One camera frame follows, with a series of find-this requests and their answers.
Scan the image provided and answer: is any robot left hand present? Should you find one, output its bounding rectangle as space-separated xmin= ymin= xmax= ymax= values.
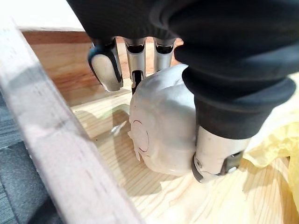
xmin=66 ymin=0 xmax=299 ymax=184

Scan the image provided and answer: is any white garlic bulb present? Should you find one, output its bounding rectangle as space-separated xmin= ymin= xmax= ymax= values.
xmin=128 ymin=63 xmax=200 ymax=177

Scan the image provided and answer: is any yellow plastic bag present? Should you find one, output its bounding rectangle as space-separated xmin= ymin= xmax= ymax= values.
xmin=242 ymin=121 xmax=299 ymax=199

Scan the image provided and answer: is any light wooden crate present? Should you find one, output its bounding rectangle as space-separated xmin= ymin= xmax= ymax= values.
xmin=0 ymin=16 xmax=299 ymax=224

